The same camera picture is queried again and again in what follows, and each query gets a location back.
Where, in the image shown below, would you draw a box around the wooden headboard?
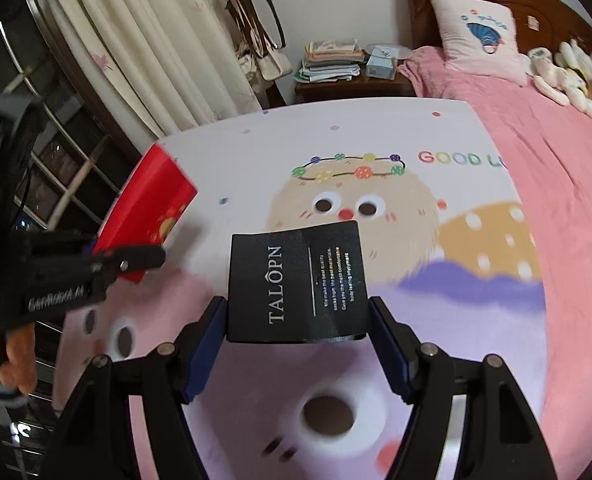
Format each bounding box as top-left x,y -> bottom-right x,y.
402,0 -> 592,62

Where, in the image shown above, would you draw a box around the wooden nightstand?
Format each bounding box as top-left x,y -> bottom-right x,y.
294,70 -> 417,107

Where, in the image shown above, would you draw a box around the person's left hand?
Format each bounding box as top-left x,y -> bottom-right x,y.
0,323 -> 38,394

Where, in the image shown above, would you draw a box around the cartoon printed tablecloth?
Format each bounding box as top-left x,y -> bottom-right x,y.
58,97 -> 550,480

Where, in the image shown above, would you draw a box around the red cardboard box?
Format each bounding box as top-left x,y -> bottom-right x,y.
93,142 -> 199,284

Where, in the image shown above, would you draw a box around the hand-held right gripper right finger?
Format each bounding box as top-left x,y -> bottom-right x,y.
368,296 -> 560,480

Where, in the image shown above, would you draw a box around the stack of books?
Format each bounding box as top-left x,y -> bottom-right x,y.
293,37 -> 367,84

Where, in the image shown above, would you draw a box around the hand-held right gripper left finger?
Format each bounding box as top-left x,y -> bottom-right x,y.
51,296 -> 228,480

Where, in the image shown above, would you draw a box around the hanging bags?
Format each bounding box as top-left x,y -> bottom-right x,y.
216,0 -> 295,94

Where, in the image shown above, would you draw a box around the pink pillow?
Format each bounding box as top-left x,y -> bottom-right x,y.
426,0 -> 532,86

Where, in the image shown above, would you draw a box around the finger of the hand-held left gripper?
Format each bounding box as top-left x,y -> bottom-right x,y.
92,245 -> 167,282
78,235 -> 102,261

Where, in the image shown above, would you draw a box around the white yellow plush toy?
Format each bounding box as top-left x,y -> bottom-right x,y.
533,40 -> 592,121

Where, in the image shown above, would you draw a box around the black cardboard box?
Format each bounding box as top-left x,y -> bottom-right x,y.
226,220 -> 371,346

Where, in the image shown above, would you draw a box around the blue tissue box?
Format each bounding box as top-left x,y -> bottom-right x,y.
365,56 -> 397,81

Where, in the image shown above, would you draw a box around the metal window grille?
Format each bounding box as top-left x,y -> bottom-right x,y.
0,0 -> 143,480

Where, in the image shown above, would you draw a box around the cream curtain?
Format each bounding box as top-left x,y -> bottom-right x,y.
43,0 -> 262,139

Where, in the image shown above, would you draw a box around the pink bedsheet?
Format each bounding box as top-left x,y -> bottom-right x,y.
398,45 -> 592,480

